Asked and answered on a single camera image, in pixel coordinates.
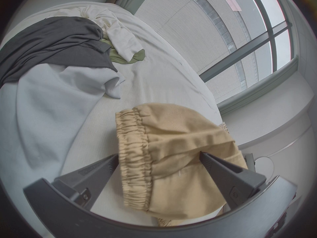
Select tan shorts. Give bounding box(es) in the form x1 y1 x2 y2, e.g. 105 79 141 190
115 103 248 227

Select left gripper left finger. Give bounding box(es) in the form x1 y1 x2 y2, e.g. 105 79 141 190
53 154 120 210

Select pale blue garment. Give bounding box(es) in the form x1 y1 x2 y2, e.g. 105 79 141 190
16 65 125 170

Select bed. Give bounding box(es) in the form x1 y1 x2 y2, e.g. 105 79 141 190
0 0 232 222

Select window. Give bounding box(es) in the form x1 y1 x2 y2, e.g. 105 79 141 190
134 0 294 103

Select black garment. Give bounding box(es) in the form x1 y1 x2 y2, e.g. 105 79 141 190
0 16 118 84

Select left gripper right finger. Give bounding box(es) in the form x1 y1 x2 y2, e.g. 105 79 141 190
200 152 268 211

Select green garment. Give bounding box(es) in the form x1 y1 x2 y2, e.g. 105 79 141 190
100 39 146 65

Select white garment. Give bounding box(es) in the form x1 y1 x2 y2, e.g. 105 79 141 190
50 4 145 61

